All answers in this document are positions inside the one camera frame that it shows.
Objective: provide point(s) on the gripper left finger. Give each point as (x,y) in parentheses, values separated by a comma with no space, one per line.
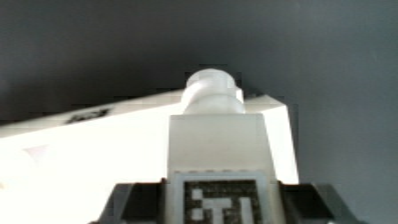
(135,204)

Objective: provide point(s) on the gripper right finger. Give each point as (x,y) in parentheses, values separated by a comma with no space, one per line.
(312,205)

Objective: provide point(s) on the white table leg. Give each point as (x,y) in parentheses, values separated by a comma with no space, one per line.
(222,189)

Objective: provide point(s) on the white square tabletop part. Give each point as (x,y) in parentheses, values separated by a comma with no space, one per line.
(72,153)

